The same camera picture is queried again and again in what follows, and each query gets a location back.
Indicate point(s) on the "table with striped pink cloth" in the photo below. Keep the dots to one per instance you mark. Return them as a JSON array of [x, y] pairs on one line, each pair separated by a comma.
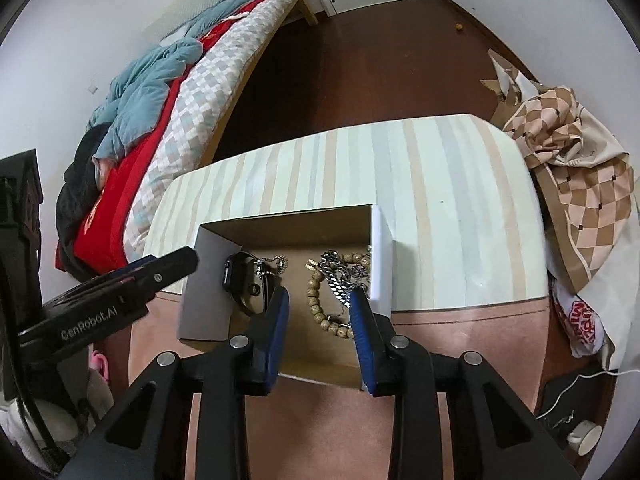
[[450, 200]]

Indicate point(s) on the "blue quilt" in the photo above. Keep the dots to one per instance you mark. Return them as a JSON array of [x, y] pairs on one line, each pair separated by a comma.
[[150, 80]]

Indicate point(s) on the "bed with red blanket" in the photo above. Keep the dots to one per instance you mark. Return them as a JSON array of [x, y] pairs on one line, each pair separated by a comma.
[[115, 200]]

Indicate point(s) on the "grey white checkered quilt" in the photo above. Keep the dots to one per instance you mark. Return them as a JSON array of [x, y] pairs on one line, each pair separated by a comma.
[[200, 110]]

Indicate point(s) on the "black garment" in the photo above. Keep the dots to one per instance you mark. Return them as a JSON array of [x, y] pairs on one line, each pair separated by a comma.
[[80, 185]]

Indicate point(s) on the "wooden bed frame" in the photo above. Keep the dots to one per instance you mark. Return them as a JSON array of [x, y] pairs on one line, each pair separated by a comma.
[[307, 10]]

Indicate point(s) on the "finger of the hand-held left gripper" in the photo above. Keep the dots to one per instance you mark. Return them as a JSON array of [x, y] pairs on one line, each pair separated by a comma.
[[165, 267]]

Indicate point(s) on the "beige checkered cloth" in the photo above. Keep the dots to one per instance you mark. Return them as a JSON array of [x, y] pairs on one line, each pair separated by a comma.
[[575, 160]]

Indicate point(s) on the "black smartwatch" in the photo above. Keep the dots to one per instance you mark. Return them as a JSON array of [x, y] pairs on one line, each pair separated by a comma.
[[235, 272]]

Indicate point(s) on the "pink plastic item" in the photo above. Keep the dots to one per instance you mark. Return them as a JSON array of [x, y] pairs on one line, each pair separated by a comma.
[[100, 362]]

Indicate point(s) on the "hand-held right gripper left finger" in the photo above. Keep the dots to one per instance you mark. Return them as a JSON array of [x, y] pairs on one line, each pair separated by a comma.
[[277, 330]]

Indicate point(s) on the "cardboard box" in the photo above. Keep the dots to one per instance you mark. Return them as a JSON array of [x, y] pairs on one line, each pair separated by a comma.
[[205, 310]]

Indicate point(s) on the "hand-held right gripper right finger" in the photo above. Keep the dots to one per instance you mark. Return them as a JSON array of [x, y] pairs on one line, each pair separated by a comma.
[[362, 335]]

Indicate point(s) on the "white bag with red print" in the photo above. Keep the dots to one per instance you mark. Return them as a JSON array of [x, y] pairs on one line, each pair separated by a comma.
[[582, 320]]

